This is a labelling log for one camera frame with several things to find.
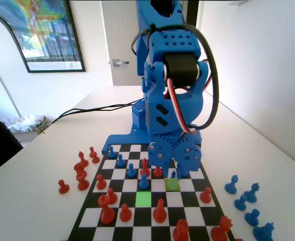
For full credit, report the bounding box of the red chess bishop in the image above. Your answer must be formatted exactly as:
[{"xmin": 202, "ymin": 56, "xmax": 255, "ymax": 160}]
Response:
[{"xmin": 152, "ymin": 198, "xmax": 168, "ymax": 224}]

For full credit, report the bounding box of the blue crowned chess piece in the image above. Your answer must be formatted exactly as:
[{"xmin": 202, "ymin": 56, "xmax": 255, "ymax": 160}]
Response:
[
  {"xmin": 243, "ymin": 183, "xmax": 261, "ymax": 204},
  {"xmin": 252, "ymin": 221, "xmax": 276, "ymax": 241}
]

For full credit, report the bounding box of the silver door handle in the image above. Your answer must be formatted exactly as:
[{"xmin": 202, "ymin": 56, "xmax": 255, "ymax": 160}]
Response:
[{"xmin": 109, "ymin": 58, "xmax": 130, "ymax": 67}]

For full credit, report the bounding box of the black and white chessboard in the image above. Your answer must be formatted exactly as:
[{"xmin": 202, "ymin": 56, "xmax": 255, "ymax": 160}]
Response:
[{"xmin": 67, "ymin": 143, "xmax": 236, "ymax": 241}]

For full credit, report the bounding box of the black framed colourful poster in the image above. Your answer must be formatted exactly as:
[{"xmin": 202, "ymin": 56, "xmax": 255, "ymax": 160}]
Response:
[{"xmin": 0, "ymin": 0, "xmax": 86, "ymax": 74}]

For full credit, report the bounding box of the black camera cable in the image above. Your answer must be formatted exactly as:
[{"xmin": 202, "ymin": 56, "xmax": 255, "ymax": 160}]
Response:
[{"xmin": 130, "ymin": 23, "xmax": 220, "ymax": 131}]

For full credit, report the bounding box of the red white black servo wire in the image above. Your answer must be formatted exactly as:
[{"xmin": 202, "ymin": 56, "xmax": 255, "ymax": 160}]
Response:
[{"xmin": 166, "ymin": 77, "xmax": 197, "ymax": 135}]

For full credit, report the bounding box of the blue bishop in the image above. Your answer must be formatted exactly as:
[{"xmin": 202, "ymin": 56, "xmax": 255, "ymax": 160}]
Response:
[{"xmin": 166, "ymin": 169, "xmax": 180, "ymax": 191}]

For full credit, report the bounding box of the box of clear plastic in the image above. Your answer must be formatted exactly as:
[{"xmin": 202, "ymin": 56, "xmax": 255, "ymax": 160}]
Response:
[{"xmin": 4, "ymin": 113, "xmax": 49, "ymax": 135}]

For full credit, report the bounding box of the blue base plate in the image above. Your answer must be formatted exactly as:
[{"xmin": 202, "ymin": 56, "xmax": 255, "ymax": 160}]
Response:
[{"xmin": 101, "ymin": 124, "xmax": 203, "ymax": 156}]

